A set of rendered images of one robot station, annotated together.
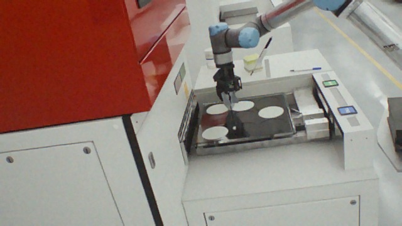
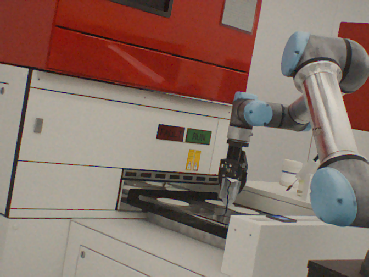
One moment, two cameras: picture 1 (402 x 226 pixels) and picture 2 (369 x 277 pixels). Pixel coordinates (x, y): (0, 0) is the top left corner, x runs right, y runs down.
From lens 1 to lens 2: 1.34 m
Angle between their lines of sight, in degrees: 40
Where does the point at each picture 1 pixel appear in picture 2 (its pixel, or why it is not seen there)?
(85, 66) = (28, 17)
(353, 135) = (239, 223)
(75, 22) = not seen: outside the picture
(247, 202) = (114, 250)
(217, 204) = (92, 238)
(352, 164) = (229, 267)
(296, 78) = not seen: hidden behind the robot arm
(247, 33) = (252, 104)
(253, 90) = (278, 209)
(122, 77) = (41, 33)
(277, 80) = (308, 206)
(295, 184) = (160, 253)
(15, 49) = not seen: outside the picture
